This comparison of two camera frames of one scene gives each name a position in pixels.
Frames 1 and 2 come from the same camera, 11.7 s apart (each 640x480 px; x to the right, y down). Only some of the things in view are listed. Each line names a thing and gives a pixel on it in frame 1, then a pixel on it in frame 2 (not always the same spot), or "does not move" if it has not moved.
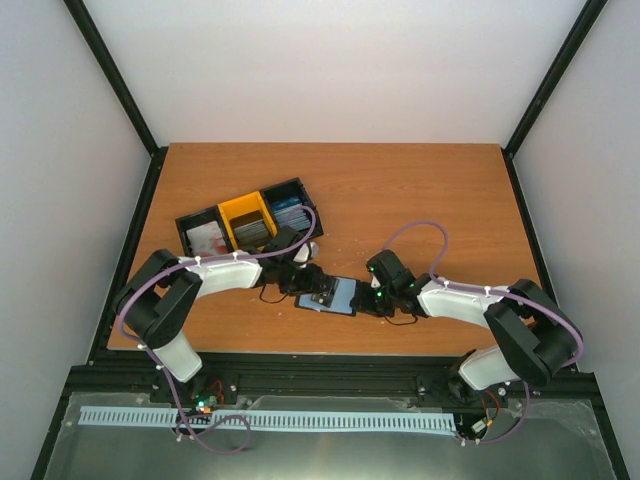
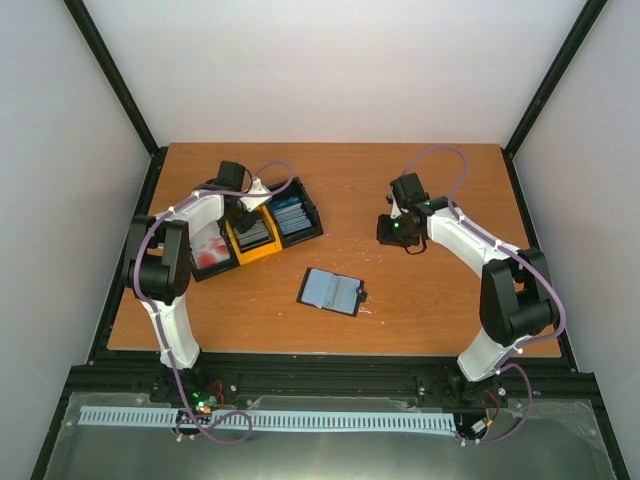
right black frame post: (588, 15) does not move
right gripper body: (386, 306) -> (397, 234)
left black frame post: (98, 46) does not move
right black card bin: (287, 189) does not move
